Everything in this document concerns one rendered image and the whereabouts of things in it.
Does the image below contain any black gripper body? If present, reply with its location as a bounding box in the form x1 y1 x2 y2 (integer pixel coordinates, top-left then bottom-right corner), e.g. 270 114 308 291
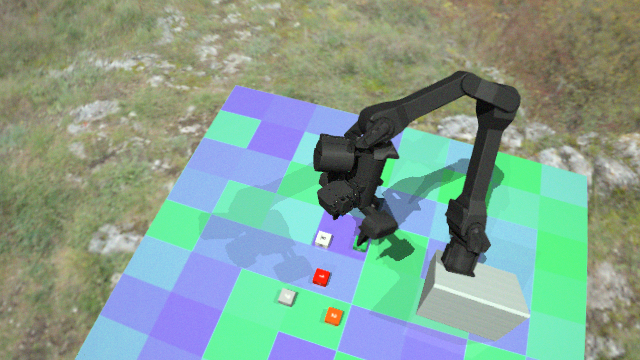
319 170 397 240

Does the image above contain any red block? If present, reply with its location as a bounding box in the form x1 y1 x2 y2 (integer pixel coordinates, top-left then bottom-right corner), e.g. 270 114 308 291
313 268 330 287

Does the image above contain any green block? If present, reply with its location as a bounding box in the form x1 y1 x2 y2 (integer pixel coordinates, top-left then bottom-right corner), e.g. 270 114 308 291
353 235 369 253

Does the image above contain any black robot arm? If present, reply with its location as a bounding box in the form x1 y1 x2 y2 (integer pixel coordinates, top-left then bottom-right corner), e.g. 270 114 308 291
313 70 521 277

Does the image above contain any orange block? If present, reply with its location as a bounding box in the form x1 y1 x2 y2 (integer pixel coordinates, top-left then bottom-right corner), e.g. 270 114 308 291
325 307 343 326

